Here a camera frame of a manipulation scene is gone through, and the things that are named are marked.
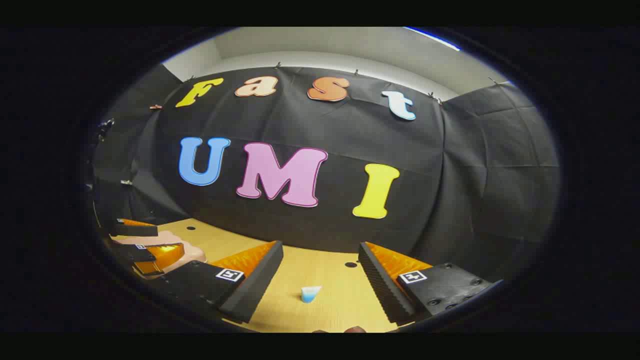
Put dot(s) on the pink suitcase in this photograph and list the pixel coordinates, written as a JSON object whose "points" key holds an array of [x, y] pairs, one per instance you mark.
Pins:
{"points": [[175, 237]]}

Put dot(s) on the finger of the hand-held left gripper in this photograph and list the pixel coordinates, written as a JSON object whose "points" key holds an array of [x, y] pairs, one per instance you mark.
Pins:
{"points": [[135, 231], [135, 252]]}

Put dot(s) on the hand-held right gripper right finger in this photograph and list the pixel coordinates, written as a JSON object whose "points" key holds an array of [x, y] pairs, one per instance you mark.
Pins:
{"points": [[380, 280]]}

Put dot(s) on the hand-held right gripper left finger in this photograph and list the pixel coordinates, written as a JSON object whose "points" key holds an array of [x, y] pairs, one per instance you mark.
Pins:
{"points": [[260, 272]]}

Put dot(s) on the black backdrop cloth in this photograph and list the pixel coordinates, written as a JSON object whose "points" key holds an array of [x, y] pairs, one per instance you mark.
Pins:
{"points": [[350, 125]]}

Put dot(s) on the white blue skincare tube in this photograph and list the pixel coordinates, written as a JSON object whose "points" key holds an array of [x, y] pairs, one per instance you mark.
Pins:
{"points": [[310, 294]]}

